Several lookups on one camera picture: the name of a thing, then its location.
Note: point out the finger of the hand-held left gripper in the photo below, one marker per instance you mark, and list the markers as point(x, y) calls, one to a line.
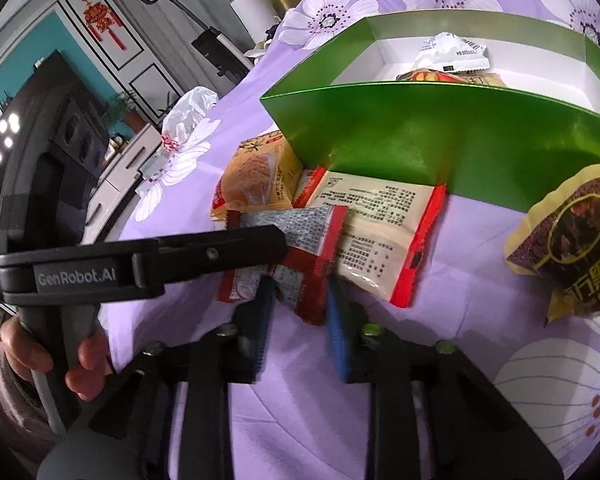
point(220, 252)

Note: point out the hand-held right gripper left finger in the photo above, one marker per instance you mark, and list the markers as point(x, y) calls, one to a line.
point(262, 330)

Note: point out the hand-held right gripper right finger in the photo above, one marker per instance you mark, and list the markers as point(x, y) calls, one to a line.
point(337, 340)

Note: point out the orange rice cracker packet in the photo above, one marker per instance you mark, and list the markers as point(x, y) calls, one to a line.
point(255, 180)

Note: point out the red grey-label snack packet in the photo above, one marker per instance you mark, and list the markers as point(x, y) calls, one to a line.
point(312, 227)

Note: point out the cream red-edged snack packet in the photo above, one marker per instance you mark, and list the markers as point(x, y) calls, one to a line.
point(380, 230)

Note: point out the green cardboard box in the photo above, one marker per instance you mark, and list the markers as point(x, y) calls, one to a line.
point(405, 135)

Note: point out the yellow black snack packet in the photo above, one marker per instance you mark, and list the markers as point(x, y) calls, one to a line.
point(575, 245)

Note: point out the orange white snack packet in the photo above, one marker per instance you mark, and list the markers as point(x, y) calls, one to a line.
point(427, 77)

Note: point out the white crinkled snack packet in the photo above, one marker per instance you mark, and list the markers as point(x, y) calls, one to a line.
point(450, 52)

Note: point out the person's left forearm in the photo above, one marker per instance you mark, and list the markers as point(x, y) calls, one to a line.
point(10, 410)

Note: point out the person's left hand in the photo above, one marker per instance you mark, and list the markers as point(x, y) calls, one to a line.
point(87, 370)

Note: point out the white cabinet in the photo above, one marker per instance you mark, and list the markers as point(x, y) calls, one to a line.
point(125, 160)

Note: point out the grey speaker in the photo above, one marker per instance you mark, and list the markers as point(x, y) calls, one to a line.
point(80, 135)

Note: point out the white red plastic bag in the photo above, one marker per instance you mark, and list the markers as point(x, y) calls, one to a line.
point(185, 115)

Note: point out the purple floral sheet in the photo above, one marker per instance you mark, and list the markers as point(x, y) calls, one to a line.
point(480, 285)

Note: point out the potted plant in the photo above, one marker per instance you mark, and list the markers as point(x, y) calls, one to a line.
point(132, 120)

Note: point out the black television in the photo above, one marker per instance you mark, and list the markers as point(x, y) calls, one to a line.
point(35, 80)

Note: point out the black upright vacuum cleaner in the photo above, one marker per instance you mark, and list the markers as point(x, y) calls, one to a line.
point(215, 52)

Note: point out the dark clutter pile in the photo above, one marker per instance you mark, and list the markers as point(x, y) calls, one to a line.
point(270, 35)

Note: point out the white panel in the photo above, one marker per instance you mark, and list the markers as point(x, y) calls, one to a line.
point(250, 15)

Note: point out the red knot wall ornament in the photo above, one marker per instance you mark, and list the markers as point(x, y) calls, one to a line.
point(100, 17)

